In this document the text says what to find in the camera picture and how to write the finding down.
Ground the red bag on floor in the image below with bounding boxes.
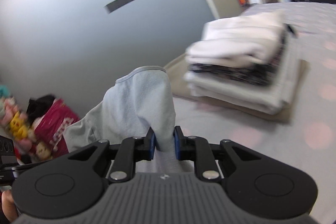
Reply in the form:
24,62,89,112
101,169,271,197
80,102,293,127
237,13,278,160
26,94,80,157

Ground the grey pink-dotted bedspread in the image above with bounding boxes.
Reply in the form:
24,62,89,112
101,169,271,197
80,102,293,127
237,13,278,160
165,2,335,223

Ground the stuffed toys pile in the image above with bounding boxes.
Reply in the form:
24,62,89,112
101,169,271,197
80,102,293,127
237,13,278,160
1,84,53,163

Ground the folded clothes stack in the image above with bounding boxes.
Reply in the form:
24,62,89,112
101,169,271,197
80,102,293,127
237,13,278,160
183,10,310,123

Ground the grey wall plate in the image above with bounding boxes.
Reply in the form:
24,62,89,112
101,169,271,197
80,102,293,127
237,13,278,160
104,0,135,14

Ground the grey long-sleeve shirt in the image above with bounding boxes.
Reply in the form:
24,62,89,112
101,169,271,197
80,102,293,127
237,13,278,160
63,65,185,175

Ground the person's left hand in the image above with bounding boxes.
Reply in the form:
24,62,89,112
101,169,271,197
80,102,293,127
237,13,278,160
1,189,18,223

